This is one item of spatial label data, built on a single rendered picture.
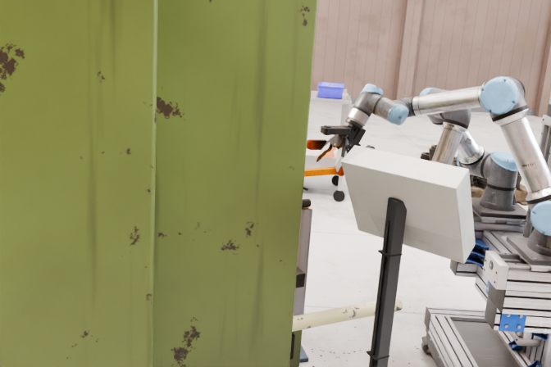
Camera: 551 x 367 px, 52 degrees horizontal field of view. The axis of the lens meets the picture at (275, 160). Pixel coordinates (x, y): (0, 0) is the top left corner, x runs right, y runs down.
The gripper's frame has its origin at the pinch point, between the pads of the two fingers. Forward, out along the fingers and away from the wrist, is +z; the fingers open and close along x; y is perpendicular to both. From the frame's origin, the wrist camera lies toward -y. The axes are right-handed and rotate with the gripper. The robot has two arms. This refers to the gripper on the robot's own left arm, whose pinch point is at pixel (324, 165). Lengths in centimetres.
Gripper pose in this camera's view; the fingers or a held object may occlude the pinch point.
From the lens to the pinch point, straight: 211.7
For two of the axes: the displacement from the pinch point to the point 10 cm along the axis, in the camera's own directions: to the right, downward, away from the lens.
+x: -4.2, -2.4, 8.8
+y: 7.6, 4.4, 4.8
